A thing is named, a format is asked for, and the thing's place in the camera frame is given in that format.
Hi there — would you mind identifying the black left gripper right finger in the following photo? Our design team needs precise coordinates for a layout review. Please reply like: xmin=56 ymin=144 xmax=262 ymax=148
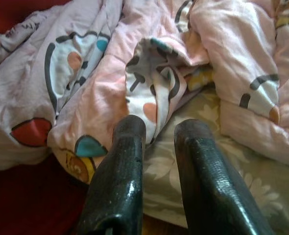
xmin=173 ymin=119 xmax=276 ymax=235

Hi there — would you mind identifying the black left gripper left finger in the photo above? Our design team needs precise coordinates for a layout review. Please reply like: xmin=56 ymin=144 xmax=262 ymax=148
xmin=74 ymin=115 xmax=147 ymax=235

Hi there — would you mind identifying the grey floral bed sheet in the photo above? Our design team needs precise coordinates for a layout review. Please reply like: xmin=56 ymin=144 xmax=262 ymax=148
xmin=143 ymin=83 xmax=289 ymax=235

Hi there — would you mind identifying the red fabric cushion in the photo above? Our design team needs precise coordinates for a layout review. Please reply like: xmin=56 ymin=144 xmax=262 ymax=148
xmin=0 ymin=0 xmax=96 ymax=235

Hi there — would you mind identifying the pink cartoon print duvet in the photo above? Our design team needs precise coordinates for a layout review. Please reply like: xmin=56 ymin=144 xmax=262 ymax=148
xmin=0 ymin=0 xmax=289 ymax=184

